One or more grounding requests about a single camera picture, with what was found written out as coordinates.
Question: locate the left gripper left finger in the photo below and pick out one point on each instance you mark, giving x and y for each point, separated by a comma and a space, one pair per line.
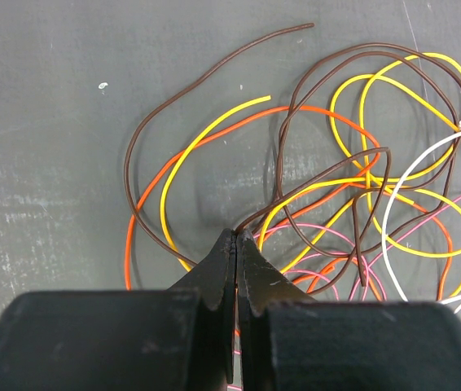
211, 348

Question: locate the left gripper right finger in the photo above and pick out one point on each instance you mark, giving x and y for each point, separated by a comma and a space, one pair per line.
259, 284

